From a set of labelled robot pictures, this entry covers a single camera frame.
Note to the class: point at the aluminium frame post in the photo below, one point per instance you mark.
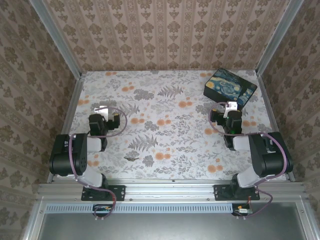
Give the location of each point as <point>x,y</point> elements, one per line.
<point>57,37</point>
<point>280,37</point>

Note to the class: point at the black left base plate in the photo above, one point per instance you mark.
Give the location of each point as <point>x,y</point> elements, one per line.
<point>117,192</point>

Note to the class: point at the grey metal sheet panel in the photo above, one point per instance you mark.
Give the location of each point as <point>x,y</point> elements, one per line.
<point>162,227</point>

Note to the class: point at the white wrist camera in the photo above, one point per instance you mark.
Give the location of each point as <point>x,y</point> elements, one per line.
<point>232,105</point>
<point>103,111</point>

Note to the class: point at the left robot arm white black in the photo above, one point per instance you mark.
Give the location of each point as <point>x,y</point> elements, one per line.
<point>62,160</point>

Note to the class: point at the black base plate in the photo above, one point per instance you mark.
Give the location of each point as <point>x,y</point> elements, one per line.
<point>220,192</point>
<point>117,192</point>

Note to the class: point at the black connector board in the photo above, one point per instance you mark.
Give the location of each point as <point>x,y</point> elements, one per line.
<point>241,211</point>
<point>102,209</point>

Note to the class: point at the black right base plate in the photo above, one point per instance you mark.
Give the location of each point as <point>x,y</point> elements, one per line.
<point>220,192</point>

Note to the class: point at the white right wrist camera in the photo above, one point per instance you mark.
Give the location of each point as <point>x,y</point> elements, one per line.
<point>232,105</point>

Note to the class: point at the starry night patterned box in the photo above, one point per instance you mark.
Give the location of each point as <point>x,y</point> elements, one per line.
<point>230,83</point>

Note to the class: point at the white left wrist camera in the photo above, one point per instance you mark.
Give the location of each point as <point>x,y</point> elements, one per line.
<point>103,111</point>

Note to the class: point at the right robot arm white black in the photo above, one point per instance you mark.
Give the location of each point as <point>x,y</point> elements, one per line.
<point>270,162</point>

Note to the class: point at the aluminium table side rail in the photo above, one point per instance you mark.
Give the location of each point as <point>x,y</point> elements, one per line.
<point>72,105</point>
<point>268,105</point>

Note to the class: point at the horizontal aluminium mounting rail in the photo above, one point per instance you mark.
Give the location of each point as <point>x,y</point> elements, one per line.
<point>170,191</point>

